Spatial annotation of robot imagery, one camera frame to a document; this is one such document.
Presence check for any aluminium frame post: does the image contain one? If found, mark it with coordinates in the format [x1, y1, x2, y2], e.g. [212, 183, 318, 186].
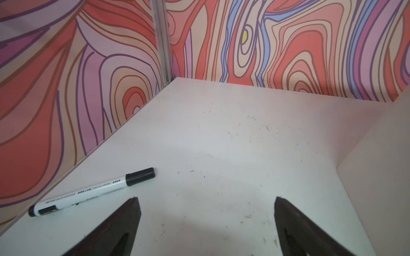
[150, 0, 175, 86]

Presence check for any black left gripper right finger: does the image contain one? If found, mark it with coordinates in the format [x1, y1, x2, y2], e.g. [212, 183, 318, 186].
[274, 197, 353, 256]

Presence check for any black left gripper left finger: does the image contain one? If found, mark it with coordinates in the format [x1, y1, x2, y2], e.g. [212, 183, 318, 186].
[64, 197, 142, 256]

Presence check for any black white marker pen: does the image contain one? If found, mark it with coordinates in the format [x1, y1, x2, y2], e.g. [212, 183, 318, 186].
[28, 167, 155, 217]

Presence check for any white drawer cabinet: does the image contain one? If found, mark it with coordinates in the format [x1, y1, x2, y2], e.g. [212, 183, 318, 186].
[337, 92, 410, 256]

